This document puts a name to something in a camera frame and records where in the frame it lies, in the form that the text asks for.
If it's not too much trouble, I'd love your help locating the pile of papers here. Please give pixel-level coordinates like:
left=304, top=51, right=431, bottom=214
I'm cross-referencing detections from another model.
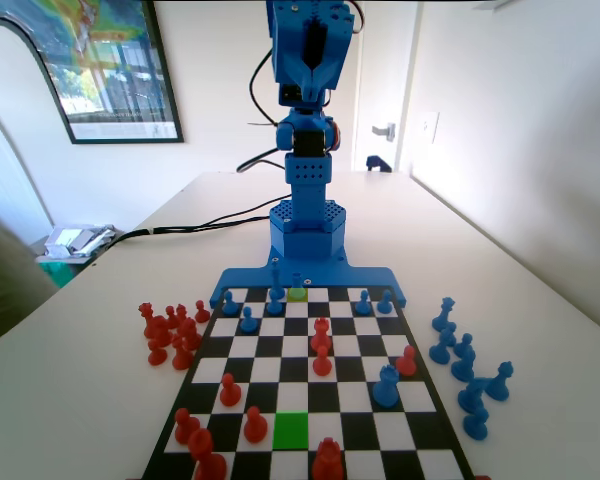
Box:
left=34, top=223, right=126, bottom=261

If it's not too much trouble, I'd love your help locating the white door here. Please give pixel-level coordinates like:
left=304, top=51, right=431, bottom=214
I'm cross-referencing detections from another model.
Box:
left=353, top=0, right=424, bottom=174

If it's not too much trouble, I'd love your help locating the black and white chessboard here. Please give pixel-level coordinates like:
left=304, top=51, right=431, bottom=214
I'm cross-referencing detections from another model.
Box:
left=139, top=284, right=476, bottom=480

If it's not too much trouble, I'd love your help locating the blue arm base plate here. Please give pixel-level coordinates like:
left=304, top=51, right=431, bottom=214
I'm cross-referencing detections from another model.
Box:
left=208, top=244, right=410, bottom=310

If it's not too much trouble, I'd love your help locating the blue table clamp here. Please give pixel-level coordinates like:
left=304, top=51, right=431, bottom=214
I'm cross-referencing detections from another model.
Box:
left=365, top=154, right=395, bottom=174

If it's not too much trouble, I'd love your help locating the silver door handle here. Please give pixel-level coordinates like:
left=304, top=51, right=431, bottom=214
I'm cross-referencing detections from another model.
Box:
left=371, top=121, right=397, bottom=144

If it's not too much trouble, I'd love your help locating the blue chess queen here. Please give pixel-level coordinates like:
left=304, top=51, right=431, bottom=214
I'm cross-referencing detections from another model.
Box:
left=431, top=296, right=457, bottom=332
left=484, top=360, right=515, bottom=402

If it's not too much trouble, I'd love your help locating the black framed poster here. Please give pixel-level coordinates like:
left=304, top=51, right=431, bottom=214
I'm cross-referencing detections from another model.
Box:
left=0, top=0, right=185, bottom=145

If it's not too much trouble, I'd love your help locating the red chess rook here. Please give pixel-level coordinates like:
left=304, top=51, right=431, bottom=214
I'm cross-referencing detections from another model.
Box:
left=310, top=437, right=344, bottom=480
left=309, top=316, right=334, bottom=351

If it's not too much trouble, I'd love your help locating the red white black servo wire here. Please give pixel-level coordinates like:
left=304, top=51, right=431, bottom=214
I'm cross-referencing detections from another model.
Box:
left=349, top=0, right=367, bottom=37

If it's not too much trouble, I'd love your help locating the green plastic bin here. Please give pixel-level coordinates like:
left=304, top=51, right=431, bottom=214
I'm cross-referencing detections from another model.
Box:
left=38, top=260, right=72, bottom=290

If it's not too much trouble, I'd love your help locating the black cable bundle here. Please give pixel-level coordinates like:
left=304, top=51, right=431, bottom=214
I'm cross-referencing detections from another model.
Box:
left=107, top=197, right=281, bottom=247

